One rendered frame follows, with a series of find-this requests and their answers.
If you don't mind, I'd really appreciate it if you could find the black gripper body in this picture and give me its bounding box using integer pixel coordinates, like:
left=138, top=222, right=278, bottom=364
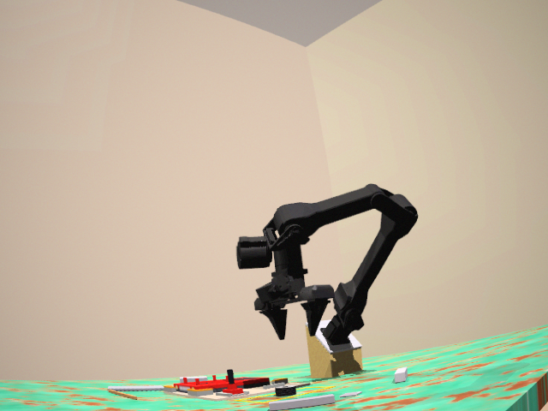
left=254, top=263, right=335, bottom=311

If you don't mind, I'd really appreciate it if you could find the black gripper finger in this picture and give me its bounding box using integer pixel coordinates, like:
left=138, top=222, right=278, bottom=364
left=260, top=309, right=287, bottom=340
left=301, top=301, right=331, bottom=337

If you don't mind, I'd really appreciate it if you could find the black wheel with grey rim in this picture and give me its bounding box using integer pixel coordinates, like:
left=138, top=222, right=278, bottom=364
left=275, top=385, right=296, bottom=396

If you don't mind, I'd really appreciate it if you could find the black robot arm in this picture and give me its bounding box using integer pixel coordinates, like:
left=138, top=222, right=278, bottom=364
left=236, top=184, right=419, bottom=345

